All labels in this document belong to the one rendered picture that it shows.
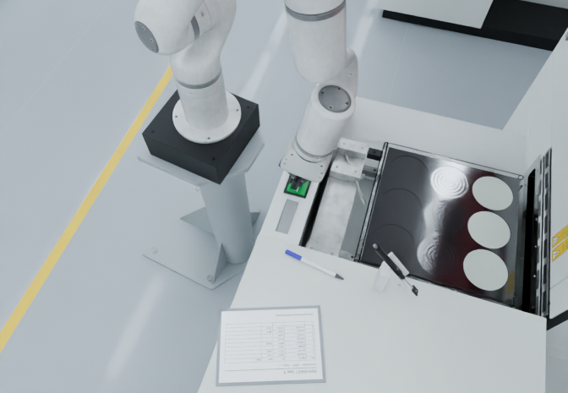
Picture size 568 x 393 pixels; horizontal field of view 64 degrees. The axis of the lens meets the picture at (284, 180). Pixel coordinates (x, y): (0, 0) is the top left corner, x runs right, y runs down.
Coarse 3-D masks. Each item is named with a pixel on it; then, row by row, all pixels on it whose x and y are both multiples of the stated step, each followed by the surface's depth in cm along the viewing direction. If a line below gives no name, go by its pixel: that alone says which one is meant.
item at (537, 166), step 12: (540, 156) 118; (528, 168) 124; (540, 168) 116; (528, 180) 122; (540, 180) 114; (528, 192) 120; (540, 192) 112; (528, 204) 118; (540, 204) 110; (528, 216) 116; (540, 216) 109; (528, 228) 115; (540, 228) 107; (528, 240) 113; (540, 240) 105; (528, 252) 111; (540, 252) 104; (528, 264) 110; (540, 264) 102; (528, 276) 108; (540, 276) 101; (528, 288) 106; (540, 288) 99; (528, 300) 105; (540, 300) 98; (528, 312) 103; (540, 312) 96
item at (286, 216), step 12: (276, 192) 110; (312, 192) 110; (276, 204) 109; (288, 204) 109; (300, 204) 109; (276, 216) 107; (288, 216) 107; (300, 216) 107; (264, 228) 105; (276, 228) 106; (288, 228) 106; (300, 228) 105; (288, 240) 104
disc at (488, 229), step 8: (472, 216) 113; (480, 216) 113; (488, 216) 113; (496, 216) 113; (472, 224) 112; (480, 224) 112; (488, 224) 112; (496, 224) 112; (504, 224) 112; (472, 232) 111; (480, 232) 111; (488, 232) 111; (496, 232) 111; (504, 232) 111; (480, 240) 110; (488, 240) 110; (496, 240) 110; (504, 240) 110
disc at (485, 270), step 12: (480, 252) 108; (468, 264) 107; (480, 264) 107; (492, 264) 107; (504, 264) 107; (468, 276) 105; (480, 276) 105; (492, 276) 105; (504, 276) 105; (492, 288) 104
